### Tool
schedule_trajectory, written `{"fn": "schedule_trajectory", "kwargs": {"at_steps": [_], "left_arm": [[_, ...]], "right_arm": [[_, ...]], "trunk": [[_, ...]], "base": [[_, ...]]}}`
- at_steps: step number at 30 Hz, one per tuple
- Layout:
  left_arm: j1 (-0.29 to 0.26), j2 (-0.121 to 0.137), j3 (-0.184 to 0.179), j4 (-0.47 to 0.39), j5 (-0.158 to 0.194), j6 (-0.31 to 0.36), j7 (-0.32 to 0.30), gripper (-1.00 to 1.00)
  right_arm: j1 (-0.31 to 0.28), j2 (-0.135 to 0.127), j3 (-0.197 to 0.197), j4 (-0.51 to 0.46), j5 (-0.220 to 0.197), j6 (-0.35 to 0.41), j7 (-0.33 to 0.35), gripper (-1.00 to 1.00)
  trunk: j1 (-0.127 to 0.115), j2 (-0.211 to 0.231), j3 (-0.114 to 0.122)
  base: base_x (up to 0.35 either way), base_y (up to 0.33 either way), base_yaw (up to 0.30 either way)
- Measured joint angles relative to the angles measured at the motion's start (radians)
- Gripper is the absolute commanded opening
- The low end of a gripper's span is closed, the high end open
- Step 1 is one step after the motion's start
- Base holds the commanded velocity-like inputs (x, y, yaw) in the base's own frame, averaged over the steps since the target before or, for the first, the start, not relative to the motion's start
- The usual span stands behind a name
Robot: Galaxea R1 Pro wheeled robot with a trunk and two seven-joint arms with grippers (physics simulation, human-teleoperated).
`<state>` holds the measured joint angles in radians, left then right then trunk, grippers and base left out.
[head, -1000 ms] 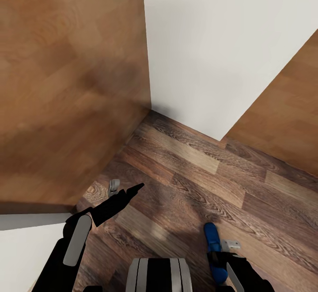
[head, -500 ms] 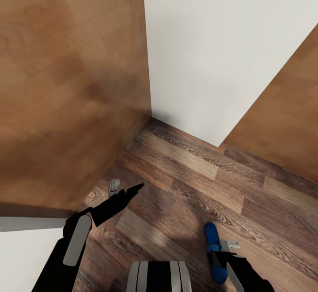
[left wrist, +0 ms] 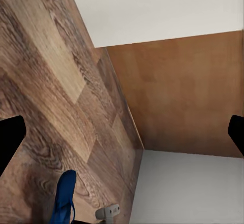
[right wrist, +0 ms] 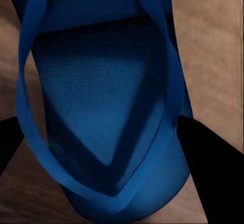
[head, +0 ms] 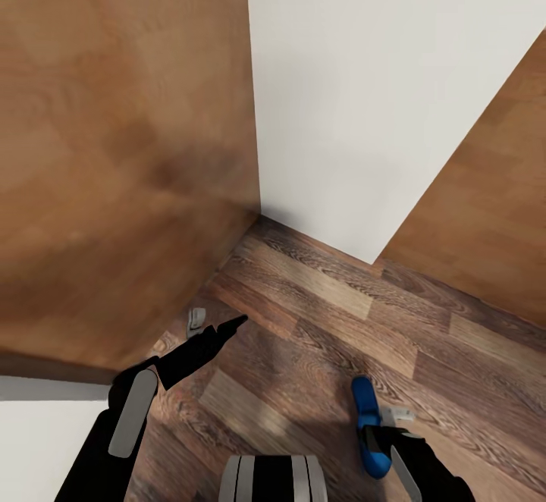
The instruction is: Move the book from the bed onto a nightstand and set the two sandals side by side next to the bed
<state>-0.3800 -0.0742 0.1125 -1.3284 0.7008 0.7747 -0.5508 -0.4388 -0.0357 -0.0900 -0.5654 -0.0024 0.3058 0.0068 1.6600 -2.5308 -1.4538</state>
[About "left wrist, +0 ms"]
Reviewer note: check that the sliding door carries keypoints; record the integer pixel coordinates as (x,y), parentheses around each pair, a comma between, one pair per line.
(183,92)

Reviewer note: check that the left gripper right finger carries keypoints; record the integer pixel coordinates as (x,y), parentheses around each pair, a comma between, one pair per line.
(236,131)

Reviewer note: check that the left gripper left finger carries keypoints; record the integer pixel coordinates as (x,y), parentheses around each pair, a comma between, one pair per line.
(12,132)

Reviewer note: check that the sandal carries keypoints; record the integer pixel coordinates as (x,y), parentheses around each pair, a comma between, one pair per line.
(64,198)

